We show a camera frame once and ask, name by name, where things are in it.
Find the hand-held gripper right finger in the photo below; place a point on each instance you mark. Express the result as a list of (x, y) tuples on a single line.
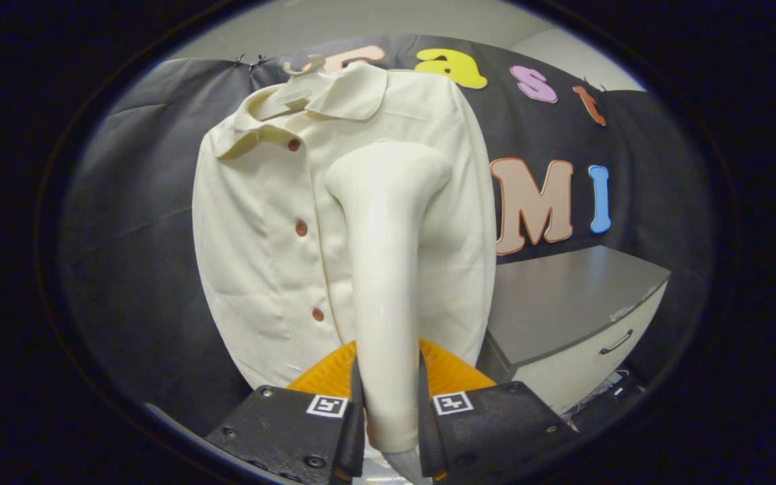
[(502, 431)]

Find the white garment steamer head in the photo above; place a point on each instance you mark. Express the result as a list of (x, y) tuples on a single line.
[(388, 269)]

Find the cream plastic clothes hanger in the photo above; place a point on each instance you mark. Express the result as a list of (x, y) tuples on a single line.
[(304, 66)]

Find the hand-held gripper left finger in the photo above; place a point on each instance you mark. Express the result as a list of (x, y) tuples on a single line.
[(273, 431)]

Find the grey-topped drawer cabinet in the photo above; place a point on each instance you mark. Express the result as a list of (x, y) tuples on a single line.
[(563, 296)]

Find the cream button-up shirt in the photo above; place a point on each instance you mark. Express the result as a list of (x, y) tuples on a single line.
[(260, 256)]

